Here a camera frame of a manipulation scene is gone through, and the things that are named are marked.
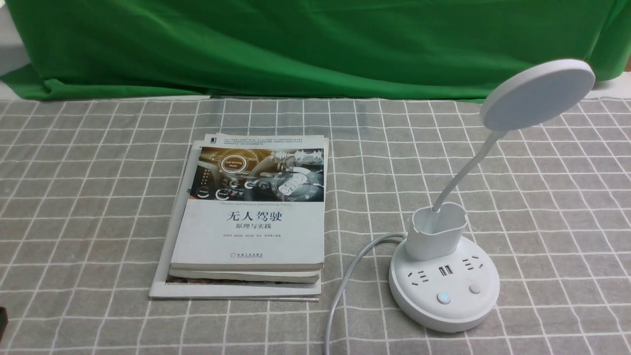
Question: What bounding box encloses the white desk lamp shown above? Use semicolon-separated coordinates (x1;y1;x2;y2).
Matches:
388;59;596;333

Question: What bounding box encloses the white top book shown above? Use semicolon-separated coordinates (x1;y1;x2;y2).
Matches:
171;134;329;271

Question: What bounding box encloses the middle book in stack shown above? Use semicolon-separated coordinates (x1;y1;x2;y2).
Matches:
166;268;321;284

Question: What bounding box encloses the large bottom book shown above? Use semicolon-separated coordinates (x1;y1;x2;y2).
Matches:
149;134;329;302

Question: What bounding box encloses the grey checked tablecloth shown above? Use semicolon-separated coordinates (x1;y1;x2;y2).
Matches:
0;98;631;355

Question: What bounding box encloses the green backdrop cloth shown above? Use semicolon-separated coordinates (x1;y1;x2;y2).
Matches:
1;0;631;101

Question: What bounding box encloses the white lamp power cable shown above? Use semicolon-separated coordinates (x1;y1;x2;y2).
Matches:
323;233;408;355

